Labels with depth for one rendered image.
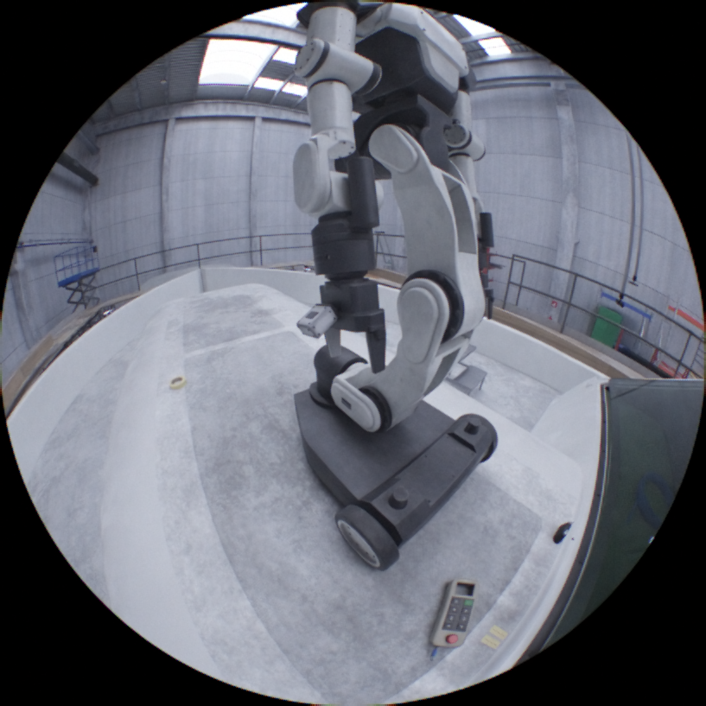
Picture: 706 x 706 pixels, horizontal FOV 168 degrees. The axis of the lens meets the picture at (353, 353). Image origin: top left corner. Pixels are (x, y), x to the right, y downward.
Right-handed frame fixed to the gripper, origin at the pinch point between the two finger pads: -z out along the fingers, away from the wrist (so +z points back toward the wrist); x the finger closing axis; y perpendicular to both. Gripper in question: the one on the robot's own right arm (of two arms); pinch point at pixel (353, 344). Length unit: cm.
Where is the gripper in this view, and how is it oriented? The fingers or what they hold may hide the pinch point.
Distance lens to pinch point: 37.1
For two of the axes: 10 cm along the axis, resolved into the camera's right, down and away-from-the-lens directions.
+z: -0.9, -9.4, -3.3
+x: 6.3, 2.0, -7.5
